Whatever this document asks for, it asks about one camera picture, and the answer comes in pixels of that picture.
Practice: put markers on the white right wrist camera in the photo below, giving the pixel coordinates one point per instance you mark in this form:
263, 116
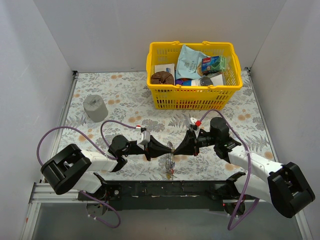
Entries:
193, 125

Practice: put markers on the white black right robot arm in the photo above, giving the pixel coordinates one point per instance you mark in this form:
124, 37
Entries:
282, 185

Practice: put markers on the white paper item in basket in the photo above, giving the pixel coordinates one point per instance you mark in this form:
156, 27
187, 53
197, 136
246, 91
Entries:
212, 80

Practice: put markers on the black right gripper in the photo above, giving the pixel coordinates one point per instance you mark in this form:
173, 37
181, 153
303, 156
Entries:
195, 143

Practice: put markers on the green sponge pack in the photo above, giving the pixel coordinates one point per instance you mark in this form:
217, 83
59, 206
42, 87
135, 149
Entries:
213, 64

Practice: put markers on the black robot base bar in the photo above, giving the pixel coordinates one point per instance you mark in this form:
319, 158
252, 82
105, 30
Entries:
165, 194

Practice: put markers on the brown round pouch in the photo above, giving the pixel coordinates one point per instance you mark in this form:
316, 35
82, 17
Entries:
162, 78

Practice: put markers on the grey cylinder block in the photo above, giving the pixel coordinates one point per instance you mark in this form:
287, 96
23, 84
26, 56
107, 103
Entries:
95, 108

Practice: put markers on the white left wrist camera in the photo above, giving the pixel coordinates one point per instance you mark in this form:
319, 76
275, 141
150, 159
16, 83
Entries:
143, 136

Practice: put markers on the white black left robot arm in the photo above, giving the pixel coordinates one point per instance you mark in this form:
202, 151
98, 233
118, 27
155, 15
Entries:
73, 168

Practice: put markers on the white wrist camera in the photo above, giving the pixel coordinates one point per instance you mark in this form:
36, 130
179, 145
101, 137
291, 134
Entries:
143, 136
193, 125

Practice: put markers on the yellow plastic shopping basket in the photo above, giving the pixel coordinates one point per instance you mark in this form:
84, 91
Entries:
186, 93

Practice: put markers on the light blue chips bag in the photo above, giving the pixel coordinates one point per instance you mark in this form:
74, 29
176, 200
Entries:
189, 64

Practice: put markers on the white box in basket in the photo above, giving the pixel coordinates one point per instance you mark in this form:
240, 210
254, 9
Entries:
168, 68

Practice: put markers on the floral patterned table mat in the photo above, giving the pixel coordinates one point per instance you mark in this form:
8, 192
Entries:
128, 100

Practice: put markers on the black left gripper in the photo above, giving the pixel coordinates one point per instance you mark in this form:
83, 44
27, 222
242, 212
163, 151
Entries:
148, 147

